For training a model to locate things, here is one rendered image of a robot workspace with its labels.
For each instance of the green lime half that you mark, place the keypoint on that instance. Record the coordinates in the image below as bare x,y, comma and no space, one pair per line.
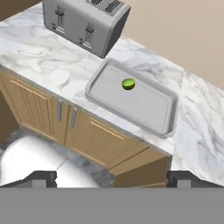
128,84

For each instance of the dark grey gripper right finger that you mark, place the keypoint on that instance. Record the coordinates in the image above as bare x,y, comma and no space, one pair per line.
179,178

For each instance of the grey four-slot toaster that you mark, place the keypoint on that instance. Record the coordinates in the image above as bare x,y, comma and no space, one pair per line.
84,26

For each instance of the grey rectangular tray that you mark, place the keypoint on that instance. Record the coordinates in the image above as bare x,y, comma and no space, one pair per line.
137,102

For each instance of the wooden cupboard door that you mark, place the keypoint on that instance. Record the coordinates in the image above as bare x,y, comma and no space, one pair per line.
99,137
29,108

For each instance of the wooden cupboard side panel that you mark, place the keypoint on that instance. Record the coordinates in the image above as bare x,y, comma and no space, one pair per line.
143,172

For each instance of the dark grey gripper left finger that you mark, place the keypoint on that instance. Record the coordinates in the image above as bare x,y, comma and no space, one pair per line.
42,178

